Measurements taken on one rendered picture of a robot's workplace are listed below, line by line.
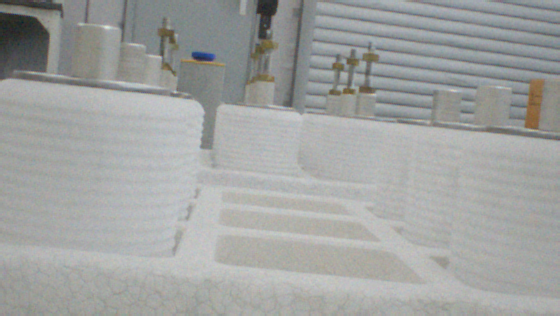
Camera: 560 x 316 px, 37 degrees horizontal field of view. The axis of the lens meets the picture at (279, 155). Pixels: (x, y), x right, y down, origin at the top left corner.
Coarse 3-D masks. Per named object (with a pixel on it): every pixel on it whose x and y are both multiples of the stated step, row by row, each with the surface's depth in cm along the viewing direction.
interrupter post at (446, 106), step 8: (440, 96) 65; (448, 96) 65; (456, 96) 65; (440, 104) 65; (448, 104) 65; (456, 104) 65; (432, 112) 66; (440, 112) 65; (448, 112) 65; (456, 112) 65; (432, 120) 66; (440, 120) 65; (448, 120) 65; (456, 120) 65
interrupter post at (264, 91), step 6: (258, 84) 95; (264, 84) 95; (270, 84) 95; (258, 90) 95; (264, 90) 95; (270, 90) 95; (258, 96) 95; (264, 96) 95; (270, 96) 95; (258, 102) 95; (264, 102) 95; (270, 102) 95
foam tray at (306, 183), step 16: (208, 160) 103; (208, 176) 88; (224, 176) 88; (240, 176) 89; (256, 176) 89; (272, 176) 90; (304, 176) 95; (288, 192) 89; (304, 192) 89; (320, 192) 89; (336, 192) 90; (352, 192) 90; (368, 192) 90
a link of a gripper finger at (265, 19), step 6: (264, 0) 104; (270, 0) 104; (264, 6) 104; (270, 6) 104; (264, 12) 105; (270, 12) 105; (264, 18) 106; (270, 18) 106; (264, 24) 106; (270, 24) 106; (264, 30) 106; (258, 36) 106; (264, 36) 106
